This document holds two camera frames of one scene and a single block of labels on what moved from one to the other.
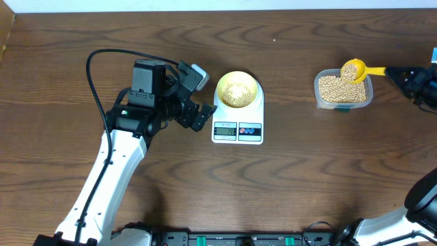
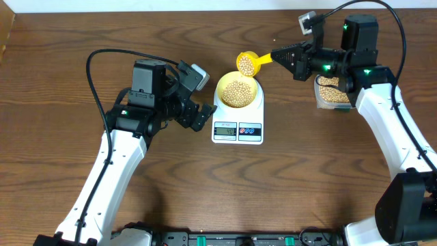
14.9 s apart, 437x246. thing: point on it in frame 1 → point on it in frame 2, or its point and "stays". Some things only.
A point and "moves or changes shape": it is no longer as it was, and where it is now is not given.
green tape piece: (342, 109) stays
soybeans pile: (334, 89) stays
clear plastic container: (332, 91) stays
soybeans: (349, 72) moves or changes shape
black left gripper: (186, 119) stays
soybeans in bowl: (237, 95) stays
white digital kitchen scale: (242, 126) stays
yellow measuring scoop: (363, 70) moves or changes shape
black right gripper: (414, 85) → (300, 67)
